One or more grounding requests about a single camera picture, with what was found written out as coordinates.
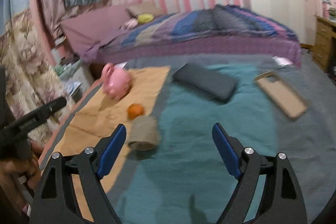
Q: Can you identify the person's left hand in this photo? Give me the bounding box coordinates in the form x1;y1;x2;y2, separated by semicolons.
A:
1;140;43;212

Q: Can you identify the floral curtain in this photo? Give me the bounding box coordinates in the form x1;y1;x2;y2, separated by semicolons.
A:
1;0;75;145

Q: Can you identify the orange cloth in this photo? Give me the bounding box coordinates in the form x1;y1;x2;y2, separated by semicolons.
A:
40;67;170;223

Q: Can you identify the tan phone case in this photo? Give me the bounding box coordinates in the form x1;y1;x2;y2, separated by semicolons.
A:
254;71;309;120

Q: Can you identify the grey blanket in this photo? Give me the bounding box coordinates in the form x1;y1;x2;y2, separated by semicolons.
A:
39;53;336;224

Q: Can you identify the teal towel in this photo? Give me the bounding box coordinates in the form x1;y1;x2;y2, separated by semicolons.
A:
107;64;278;223

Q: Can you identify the pink piggy bank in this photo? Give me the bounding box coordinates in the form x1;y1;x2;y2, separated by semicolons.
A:
101;63;133;100

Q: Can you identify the small orange peel piece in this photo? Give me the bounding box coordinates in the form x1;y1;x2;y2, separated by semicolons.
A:
127;103;145;121

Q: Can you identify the black wallet case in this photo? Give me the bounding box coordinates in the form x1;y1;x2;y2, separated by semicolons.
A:
173;63;239;103

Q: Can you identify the pink plush toy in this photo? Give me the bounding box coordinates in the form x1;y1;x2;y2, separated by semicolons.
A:
120;18;138;30

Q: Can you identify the purple bed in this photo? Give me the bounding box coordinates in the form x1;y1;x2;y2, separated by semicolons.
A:
60;5;301;66

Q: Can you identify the wooden desk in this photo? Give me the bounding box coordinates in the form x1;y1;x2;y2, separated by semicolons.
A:
313;16;335;73

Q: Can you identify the tan pillow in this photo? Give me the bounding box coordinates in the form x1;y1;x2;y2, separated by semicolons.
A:
126;2;166;17

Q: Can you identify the yellow plush toy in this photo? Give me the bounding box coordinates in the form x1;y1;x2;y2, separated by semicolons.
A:
137;13;155;24

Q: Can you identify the striped purple blue quilt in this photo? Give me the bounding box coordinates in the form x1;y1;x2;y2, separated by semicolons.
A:
100;4;298;50

